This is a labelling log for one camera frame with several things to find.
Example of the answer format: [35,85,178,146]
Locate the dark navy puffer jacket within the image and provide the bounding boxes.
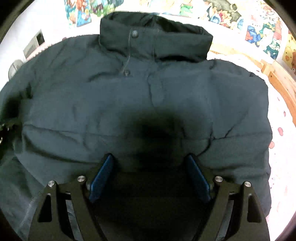
[1,12,272,240]

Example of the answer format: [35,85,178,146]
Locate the pink heart-print bed sheet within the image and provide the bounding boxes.
[207,34,296,241]

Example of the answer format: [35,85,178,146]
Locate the grey round fan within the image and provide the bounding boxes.
[8,59,23,80]

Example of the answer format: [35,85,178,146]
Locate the wooden bed frame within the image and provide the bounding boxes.
[260,59,296,125]

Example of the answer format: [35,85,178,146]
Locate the grey wall box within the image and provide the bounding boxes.
[23,30,45,59]

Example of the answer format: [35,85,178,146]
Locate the colourful cartoon wall posters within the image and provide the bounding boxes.
[64,0,295,73]

